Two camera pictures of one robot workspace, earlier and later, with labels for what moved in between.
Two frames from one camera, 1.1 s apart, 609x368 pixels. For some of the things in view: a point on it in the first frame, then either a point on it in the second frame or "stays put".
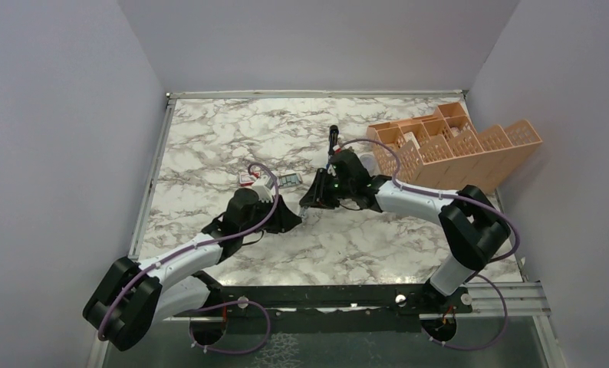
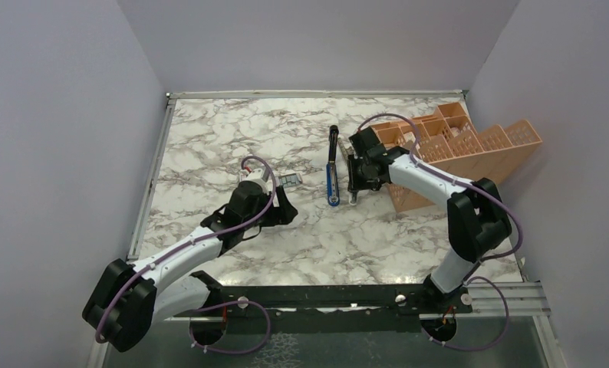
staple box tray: (291, 179) stays put
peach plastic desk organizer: (446, 150) stays put
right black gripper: (317, 195) to (355, 183)
